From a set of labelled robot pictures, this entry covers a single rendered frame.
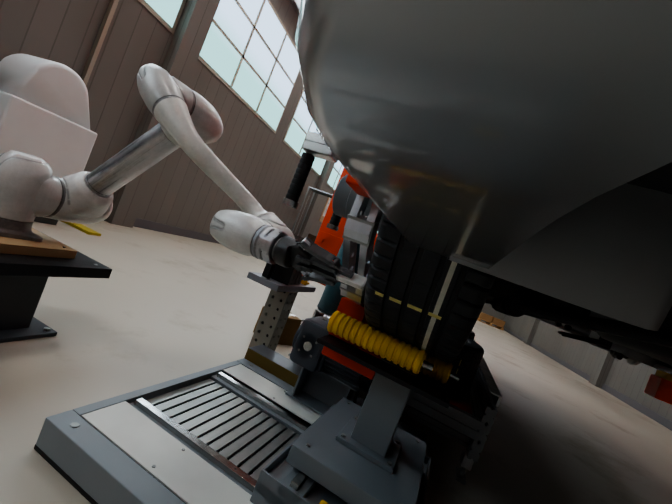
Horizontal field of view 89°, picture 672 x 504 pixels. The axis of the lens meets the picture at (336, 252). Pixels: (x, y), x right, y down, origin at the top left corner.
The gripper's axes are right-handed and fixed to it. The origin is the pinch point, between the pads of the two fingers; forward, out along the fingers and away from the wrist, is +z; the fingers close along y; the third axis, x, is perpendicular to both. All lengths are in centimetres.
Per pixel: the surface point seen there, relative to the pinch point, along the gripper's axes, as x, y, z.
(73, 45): 152, -20, -370
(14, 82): 70, -24, -309
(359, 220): 4.8, 13.2, -1.7
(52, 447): -56, -29, -46
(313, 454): -27.4, -30.8, 6.0
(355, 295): 3.1, -8.8, -0.1
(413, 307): -2.9, 2.5, 15.3
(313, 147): 20.6, 18.2, -23.1
